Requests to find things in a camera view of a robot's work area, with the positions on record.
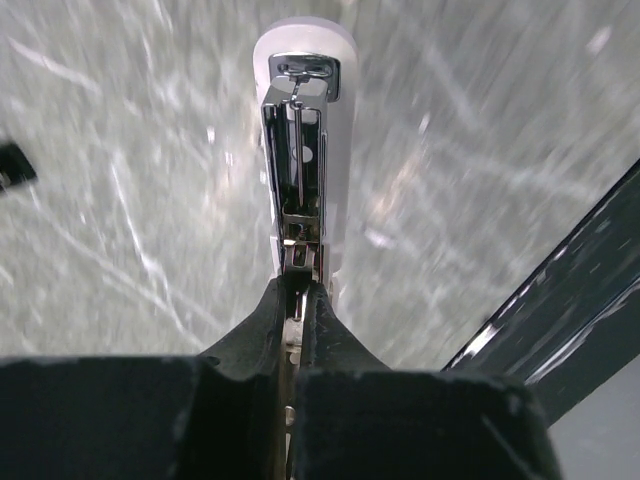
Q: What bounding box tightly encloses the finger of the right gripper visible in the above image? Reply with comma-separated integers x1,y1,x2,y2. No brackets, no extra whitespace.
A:
445,164,639,425

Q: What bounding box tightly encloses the white stapler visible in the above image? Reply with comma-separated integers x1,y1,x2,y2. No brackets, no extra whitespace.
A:
251,18,360,451

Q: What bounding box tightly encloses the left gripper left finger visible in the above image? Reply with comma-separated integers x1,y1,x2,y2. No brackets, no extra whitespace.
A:
1,279,285,479

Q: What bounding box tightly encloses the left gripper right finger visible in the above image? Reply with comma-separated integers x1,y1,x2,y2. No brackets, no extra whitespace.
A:
294,283,563,479

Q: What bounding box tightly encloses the black stapler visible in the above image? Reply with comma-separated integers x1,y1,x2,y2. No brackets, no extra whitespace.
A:
0,142,38,193

